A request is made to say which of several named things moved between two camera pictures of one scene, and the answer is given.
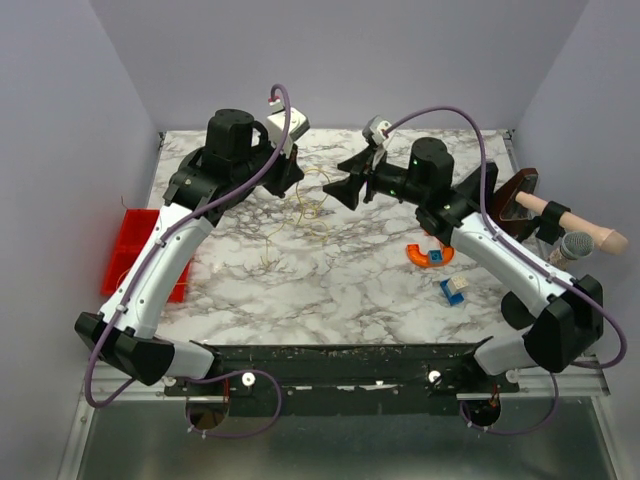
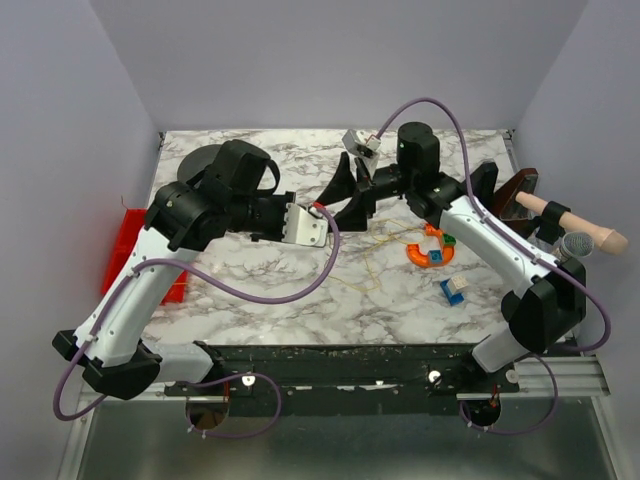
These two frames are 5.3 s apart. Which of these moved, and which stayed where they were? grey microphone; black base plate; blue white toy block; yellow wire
Moved: yellow wire
Stayed: black base plate; grey microphone; blue white toy block
